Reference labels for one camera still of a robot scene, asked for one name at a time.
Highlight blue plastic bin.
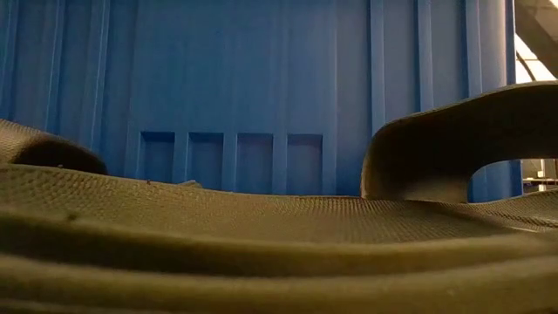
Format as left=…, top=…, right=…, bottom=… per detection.
left=0, top=0, right=523, bottom=204

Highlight background shelving unit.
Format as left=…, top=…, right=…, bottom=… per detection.
left=521, top=159, right=558, bottom=194

